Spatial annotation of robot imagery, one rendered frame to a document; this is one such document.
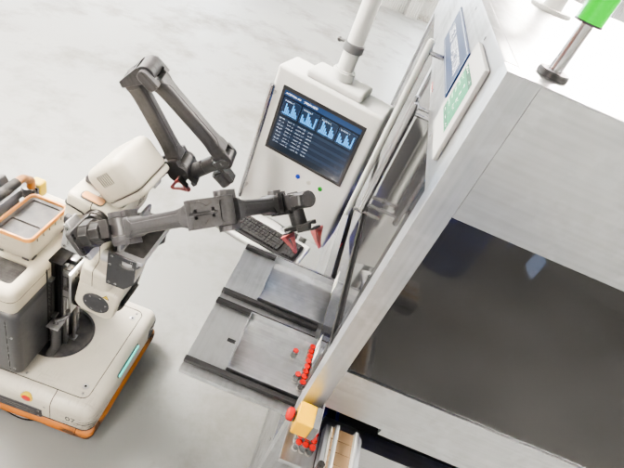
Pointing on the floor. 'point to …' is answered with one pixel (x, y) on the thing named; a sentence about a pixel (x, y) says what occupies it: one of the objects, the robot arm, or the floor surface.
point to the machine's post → (419, 232)
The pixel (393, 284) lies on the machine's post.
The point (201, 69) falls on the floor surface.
